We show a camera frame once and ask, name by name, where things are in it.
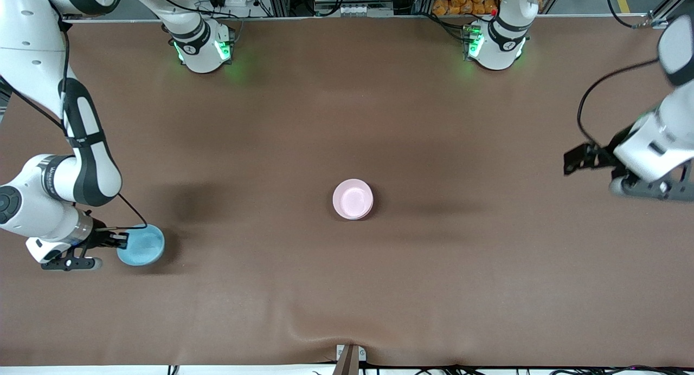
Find blue bowl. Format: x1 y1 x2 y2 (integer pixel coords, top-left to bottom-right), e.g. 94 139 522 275
117 224 165 267

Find white connector block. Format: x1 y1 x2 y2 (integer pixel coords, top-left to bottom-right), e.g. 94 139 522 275
339 4 380 17

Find pink bowl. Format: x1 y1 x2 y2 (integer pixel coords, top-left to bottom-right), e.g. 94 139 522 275
332 179 374 221

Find orange packaged goods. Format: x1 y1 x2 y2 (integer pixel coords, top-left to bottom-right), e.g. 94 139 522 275
432 0 544 16

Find metal table edge bracket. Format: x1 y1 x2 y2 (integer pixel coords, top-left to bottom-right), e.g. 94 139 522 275
335 344 367 375

